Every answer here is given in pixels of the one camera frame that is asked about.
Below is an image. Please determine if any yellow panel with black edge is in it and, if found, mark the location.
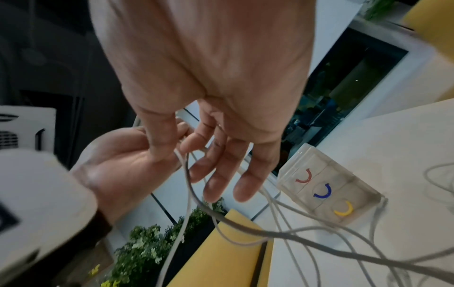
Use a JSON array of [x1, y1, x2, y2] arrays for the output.
[[166, 209, 274, 287]]

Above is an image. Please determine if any yellow seat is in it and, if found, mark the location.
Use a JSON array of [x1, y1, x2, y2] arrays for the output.
[[402, 0, 454, 103]]

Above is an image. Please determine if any dark glass window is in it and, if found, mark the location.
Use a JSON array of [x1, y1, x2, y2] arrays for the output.
[[282, 26, 409, 150]]

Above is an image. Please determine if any person's left hand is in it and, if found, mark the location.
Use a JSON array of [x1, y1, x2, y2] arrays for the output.
[[71, 117, 194, 225]]

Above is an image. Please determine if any yellow C-shaped clip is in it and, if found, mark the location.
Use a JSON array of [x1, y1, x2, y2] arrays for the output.
[[334, 201, 355, 217]]

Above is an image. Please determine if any white plastic chair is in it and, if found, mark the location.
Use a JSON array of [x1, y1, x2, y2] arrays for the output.
[[0, 105, 57, 153]]

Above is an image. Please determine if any blue C-shaped clip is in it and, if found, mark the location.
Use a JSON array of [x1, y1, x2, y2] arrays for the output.
[[314, 183, 332, 199]]

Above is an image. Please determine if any green leafy plant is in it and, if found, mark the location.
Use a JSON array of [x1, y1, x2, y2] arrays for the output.
[[361, 0, 395, 21], [105, 197, 227, 287]]

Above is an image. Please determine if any clear plastic compartment box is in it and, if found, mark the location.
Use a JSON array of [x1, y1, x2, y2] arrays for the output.
[[277, 143, 388, 226]]

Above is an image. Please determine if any red C-shaped clip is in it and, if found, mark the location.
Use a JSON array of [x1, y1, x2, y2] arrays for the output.
[[295, 168, 313, 183]]

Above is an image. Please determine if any thick grey cable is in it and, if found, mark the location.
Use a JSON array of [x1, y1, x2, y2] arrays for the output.
[[173, 148, 454, 277]]

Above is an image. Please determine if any person's right hand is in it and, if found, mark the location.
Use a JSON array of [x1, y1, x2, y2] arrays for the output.
[[88, 0, 316, 203]]

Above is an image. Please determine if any thin grey cable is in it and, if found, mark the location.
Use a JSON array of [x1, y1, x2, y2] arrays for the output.
[[424, 162, 454, 203], [211, 157, 394, 287]]

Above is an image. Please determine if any white wrist-worn camera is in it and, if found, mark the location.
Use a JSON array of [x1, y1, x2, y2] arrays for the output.
[[0, 148, 99, 282]]

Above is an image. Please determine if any white cable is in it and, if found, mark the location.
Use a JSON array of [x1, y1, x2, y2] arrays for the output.
[[135, 115, 194, 287]]

